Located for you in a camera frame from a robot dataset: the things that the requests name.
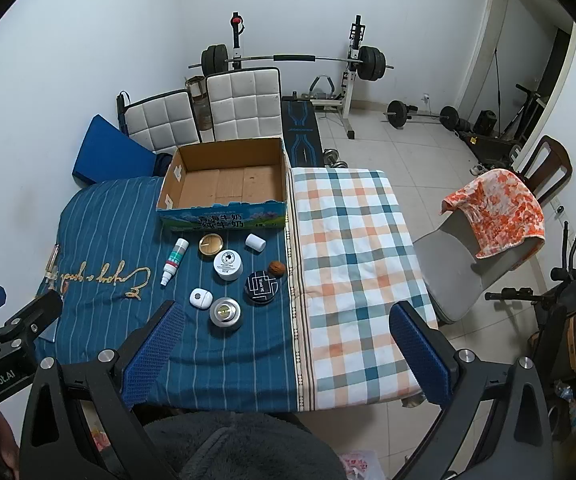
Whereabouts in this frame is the white spray bottle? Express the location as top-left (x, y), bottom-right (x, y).
top-left (160, 238), bottom-right (190, 288)

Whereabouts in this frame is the cardboard box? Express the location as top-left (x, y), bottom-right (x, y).
top-left (156, 136), bottom-right (290, 233)

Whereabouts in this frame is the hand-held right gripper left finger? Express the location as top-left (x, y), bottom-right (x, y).
top-left (18, 300), bottom-right (189, 480)

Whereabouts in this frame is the blue striped blanket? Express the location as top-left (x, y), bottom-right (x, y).
top-left (35, 176), bottom-right (301, 413)

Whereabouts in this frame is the blue foam cushion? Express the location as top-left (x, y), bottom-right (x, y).
top-left (71, 114), bottom-right (156, 184)

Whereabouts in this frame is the small white floss case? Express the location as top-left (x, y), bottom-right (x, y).
top-left (189, 287), bottom-right (213, 311)

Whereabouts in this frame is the white round jar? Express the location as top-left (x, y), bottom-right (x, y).
top-left (213, 249), bottom-right (244, 281)

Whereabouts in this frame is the person's dark fleece clothing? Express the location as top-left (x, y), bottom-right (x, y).
top-left (143, 410), bottom-right (346, 480)

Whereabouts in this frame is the clear water jug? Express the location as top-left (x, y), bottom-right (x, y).
top-left (193, 92), bottom-right (215, 131)

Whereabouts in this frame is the black speaker box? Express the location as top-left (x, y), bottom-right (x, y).
top-left (472, 110), bottom-right (499, 136)

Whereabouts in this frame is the plaid blanket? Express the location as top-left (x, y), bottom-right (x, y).
top-left (288, 167), bottom-right (439, 408)

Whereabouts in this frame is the grey chair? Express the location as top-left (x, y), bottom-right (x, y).
top-left (412, 210), bottom-right (544, 325)

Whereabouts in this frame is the white door frame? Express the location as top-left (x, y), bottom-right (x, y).
top-left (460, 0), bottom-right (576, 161)

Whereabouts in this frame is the gold round tin lid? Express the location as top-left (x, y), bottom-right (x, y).
top-left (198, 234), bottom-right (224, 261)

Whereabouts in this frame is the black exercise bike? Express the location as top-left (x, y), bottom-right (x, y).
top-left (485, 220), bottom-right (576, 386)

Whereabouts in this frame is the brown wooden chair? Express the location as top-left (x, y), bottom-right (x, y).
top-left (513, 135), bottom-right (573, 206)

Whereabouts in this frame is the short barbell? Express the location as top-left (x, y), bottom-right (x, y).
top-left (382, 100), bottom-right (461, 131)

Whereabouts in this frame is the black round tin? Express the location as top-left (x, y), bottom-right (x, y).
top-left (243, 270), bottom-right (279, 307)

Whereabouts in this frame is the barbell with black plates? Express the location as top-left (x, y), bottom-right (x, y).
top-left (188, 44), bottom-right (395, 83)

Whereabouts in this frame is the black bench pad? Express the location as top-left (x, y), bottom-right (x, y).
top-left (282, 97), bottom-right (325, 168)

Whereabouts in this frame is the orange floral cloth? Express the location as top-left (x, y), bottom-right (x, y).
top-left (440, 169), bottom-right (546, 260)

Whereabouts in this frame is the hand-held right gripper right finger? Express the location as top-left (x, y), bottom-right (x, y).
top-left (389, 301), bottom-right (556, 480)

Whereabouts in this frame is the white weight bench rack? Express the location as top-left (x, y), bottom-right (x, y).
top-left (225, 11), bottom-right (369, 141)

